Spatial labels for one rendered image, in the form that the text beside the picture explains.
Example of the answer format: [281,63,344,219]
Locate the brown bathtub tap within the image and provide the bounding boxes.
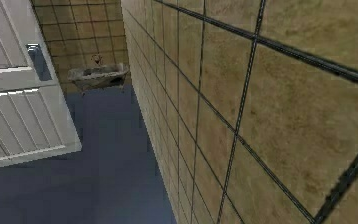
[90,54,104,67]

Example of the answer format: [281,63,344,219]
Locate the white louvred room door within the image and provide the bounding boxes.
[0,0,83,171]

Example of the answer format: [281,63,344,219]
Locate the grey door handle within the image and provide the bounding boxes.
[25,43,54,82]

